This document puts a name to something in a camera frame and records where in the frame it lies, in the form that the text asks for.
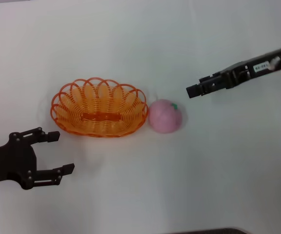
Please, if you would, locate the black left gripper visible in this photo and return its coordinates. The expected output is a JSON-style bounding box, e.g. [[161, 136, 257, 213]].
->
[[0, 126, 75, 191]]

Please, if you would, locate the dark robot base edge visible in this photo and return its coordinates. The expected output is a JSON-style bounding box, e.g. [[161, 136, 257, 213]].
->
[[179, 228, 248, 234]]

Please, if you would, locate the orange plastic woven basket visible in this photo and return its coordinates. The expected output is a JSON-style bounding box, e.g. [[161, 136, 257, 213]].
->
[[49, 77, 149, 138]]

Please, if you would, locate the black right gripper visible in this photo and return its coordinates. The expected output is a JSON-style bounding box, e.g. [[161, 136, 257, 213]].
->
[[186, 46, 281, 99]]

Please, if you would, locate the pink peach toy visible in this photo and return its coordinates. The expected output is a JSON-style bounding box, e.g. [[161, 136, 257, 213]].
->
[[148, 98, 183, 134]]

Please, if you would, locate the silver gripper cable connector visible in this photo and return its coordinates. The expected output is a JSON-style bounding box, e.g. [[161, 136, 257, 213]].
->
[[269, 56, 281, 71]]

